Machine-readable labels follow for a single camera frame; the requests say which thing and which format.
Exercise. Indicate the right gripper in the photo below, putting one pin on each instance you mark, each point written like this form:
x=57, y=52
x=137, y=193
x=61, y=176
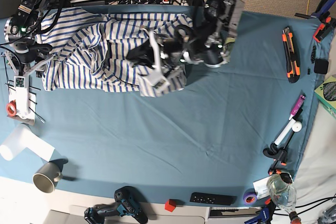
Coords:
x=26, y=59

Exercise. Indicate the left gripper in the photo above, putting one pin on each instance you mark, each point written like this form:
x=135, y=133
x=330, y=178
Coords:
x=165, y=54

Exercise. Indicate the blue white striped T-shirt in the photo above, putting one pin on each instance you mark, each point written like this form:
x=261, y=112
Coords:
x=90, y=51

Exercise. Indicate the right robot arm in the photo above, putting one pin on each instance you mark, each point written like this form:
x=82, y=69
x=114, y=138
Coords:
x=26, y=23

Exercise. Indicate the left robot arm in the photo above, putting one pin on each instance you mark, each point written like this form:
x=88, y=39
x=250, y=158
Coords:
x=209, y=43

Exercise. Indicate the white plastic box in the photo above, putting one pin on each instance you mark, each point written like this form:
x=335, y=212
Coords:
x=22, y=102

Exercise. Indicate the red tape roll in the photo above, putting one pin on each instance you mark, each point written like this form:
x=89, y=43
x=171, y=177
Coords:
x=11, y=108

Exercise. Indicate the translucent white plastic cup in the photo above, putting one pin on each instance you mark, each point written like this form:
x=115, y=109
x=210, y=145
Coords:
x=21, y=138

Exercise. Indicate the grey ceramic mug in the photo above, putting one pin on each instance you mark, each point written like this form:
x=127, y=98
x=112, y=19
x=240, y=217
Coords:
x=47, y=177

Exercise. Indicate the blue table cloth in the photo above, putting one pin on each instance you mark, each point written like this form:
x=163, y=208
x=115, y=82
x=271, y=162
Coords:
x=207, y=138

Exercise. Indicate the black teal power drill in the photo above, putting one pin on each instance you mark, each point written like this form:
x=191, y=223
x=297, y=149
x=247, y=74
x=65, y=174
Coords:
x=125, y=205

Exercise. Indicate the orange black utility knife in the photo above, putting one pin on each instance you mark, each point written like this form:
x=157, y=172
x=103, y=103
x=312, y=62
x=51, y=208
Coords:
x=292, y=58

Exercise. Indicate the red cube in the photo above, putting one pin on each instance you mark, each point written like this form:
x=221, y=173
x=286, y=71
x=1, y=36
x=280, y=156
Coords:
x=170, y=205

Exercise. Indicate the white marker pen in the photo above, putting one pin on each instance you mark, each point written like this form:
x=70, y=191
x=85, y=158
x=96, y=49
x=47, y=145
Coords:
x=293, y=125

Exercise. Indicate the purple glue tube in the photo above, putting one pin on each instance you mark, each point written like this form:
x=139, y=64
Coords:
x=297, y=106

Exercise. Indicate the black remote control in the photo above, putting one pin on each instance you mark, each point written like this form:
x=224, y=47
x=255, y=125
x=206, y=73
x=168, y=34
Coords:
x=212, y=199

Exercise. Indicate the black orange bar clamp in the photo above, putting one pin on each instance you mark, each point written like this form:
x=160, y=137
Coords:
x=278, y=154

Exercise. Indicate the purple tape roll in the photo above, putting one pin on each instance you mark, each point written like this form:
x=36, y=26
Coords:
x=250, y=197

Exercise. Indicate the white paper card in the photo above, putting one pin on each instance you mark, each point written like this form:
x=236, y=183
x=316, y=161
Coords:
x=260, y=187

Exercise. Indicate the black small block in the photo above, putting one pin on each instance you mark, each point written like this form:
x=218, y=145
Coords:
x=321, y=66

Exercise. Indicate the red black spring clamp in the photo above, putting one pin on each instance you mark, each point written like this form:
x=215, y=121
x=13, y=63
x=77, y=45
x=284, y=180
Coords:
x=324, y=29

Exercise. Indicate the green cardboard box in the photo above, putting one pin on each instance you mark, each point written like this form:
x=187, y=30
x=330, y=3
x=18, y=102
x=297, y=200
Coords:
x=326, y=94

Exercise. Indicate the clear plastic bottle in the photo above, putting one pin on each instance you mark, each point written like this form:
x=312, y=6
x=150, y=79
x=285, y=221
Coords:
x=283, y=194

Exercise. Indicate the blue spring clamp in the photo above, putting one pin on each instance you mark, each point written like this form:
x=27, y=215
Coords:
x=265, y=215

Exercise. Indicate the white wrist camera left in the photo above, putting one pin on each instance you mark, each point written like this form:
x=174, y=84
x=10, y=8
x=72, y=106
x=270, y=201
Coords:
x=158, y=81

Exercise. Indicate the black cable tie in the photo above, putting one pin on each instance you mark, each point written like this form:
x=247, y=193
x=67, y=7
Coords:
x=7, y=78

